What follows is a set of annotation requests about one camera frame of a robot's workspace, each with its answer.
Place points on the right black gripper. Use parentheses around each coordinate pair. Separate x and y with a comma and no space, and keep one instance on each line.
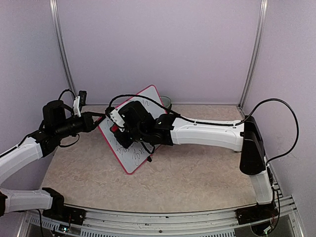
(126,143)

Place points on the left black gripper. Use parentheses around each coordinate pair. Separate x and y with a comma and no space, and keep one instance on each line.
(88,123)

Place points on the red whiteboard eraser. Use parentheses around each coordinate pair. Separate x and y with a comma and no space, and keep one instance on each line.
(114,129)

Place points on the pink framed whiteboard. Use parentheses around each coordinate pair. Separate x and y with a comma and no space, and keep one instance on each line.
(133,157)

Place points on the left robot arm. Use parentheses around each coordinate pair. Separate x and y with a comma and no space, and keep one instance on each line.
(59,121)

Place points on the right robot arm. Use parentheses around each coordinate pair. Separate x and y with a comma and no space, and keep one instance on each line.
(134,123)

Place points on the green ceramic bowl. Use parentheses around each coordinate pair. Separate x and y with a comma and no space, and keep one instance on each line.
(166,101)

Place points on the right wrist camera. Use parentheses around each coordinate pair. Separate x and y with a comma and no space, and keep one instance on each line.
(115,117)

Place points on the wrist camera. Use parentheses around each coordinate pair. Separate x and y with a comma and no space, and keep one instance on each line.
(79,102)
(115,117)

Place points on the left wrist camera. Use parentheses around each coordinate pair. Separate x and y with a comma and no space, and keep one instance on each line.
(79,102)

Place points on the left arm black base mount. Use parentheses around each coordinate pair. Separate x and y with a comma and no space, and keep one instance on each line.
(65,212)

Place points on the front aluminium rail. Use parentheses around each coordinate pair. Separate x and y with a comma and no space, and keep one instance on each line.
(227,222)

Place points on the left aluminium frame post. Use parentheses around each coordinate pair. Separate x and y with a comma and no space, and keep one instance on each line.
(58,31)

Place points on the aluminium frame post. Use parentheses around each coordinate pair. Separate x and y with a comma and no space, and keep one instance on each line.
(255,52)
(58,31)

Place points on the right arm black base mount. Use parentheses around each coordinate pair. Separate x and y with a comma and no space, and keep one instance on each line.
(256,213)

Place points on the right aluminium frame post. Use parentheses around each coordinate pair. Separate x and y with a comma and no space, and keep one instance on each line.
(255,52)

